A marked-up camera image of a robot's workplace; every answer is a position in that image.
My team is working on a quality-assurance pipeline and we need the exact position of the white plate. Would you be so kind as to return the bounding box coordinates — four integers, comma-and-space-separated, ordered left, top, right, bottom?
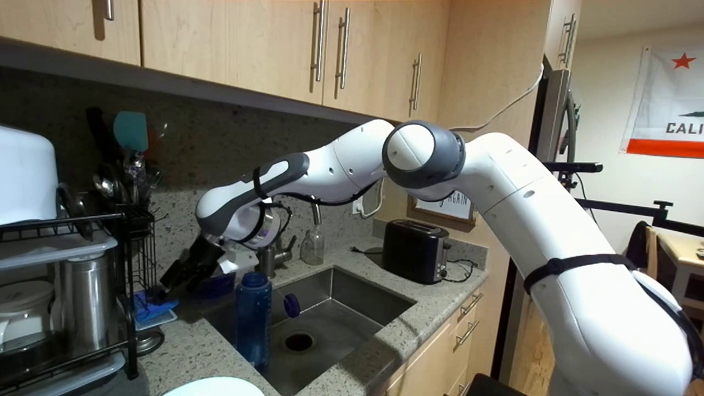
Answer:
163, 376, 265, 396

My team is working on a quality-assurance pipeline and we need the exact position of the black wire dish rack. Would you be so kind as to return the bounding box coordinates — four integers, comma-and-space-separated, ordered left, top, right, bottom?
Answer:
0, 211, 151, 396

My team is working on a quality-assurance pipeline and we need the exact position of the white power cable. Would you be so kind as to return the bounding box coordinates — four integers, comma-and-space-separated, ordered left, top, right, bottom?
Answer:
358, 179, 387, 221

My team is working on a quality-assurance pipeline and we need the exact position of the teal spatula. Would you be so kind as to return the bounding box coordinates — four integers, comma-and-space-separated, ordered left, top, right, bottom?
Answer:
110, 111, 151, 156

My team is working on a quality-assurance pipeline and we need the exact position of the black utensil holder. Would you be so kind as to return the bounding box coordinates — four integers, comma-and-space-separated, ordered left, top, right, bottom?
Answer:
120, 208, 160, 296

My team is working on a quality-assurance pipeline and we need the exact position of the black spatula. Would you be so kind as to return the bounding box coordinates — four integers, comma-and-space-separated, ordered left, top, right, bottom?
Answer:
85, 105, 115, 171

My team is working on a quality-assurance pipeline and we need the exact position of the wide wooden cabinet door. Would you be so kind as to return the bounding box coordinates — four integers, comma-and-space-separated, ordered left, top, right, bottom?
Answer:
140, 0, 327, 105

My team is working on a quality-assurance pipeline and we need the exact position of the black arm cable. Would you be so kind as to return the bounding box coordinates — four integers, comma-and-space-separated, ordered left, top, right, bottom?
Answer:
252, 163, 384, 246

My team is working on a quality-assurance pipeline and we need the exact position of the wooden side table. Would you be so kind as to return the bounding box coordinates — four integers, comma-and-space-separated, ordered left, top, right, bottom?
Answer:
644, 223, 704, 303

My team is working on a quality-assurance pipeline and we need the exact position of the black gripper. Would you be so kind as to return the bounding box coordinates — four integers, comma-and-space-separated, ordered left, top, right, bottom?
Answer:
158, 236, 226, 299

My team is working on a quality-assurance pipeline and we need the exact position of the wooden base cabinet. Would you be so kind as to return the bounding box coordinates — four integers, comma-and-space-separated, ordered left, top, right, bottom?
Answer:
382, 282, 492, 396

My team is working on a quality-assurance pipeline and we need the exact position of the black vertical stand pole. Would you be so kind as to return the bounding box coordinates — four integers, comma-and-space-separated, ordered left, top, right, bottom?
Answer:
492, 278, 526, 384

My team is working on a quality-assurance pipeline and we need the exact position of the blue water bottle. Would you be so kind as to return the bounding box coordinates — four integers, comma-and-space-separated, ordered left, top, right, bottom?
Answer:
236, 270, 273, 372

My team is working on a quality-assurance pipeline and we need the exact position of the black toaster cord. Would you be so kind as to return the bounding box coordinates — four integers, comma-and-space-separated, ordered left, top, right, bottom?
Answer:
438, 257, 479, 287

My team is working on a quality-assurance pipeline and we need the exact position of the clear glass soap dispenser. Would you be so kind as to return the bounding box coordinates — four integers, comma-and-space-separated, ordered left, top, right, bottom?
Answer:
298, 202, 327, 266

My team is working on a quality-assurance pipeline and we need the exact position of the stainless steel sink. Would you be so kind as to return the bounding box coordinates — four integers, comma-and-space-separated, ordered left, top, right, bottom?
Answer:
206, 264, 418, 396

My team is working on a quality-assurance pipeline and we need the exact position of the black toaster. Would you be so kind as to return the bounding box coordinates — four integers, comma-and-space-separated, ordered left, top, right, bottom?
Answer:
382, 218, 452, 287

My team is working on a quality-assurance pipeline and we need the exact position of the white plastic container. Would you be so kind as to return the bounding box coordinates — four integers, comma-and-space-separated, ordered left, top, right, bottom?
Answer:
0, 125, 59, 227

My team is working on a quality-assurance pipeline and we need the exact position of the narrow wooden cabinet door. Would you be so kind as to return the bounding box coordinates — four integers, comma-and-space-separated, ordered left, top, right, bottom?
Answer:
0, 0, 142, 68

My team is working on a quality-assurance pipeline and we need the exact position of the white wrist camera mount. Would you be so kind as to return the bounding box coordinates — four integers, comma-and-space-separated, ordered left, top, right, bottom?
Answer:
217, 244, 259, 278

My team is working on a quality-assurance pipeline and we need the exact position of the stainless steel pot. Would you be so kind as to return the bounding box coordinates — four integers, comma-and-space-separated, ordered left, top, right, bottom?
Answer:
53, 249, 123, 354

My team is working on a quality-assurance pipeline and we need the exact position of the California flag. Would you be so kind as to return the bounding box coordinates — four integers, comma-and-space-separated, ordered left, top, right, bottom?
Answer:
626, 43, 704, 160

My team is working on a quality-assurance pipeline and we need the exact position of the blue tethered bottle cap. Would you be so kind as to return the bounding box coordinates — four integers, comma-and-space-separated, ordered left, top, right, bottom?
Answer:
272, 291, 305, 320

